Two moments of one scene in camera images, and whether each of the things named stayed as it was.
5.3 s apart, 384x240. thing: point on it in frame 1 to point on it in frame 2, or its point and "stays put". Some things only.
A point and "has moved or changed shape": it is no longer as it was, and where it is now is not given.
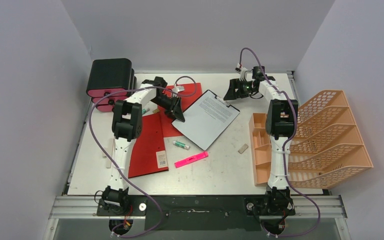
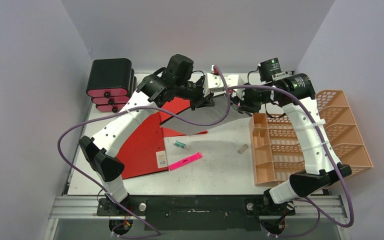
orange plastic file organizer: (327, 147) stays put
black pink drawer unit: (104, 76) stays put
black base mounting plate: (197, 212) stays put
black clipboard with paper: (205, 119) has moved or changed shape
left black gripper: (175, 110) to (202, 102)
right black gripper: (237, 88) to (246, 103)
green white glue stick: (181, 145) stays put
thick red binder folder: (148, 153) stays put
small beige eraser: (243, 148) stays put
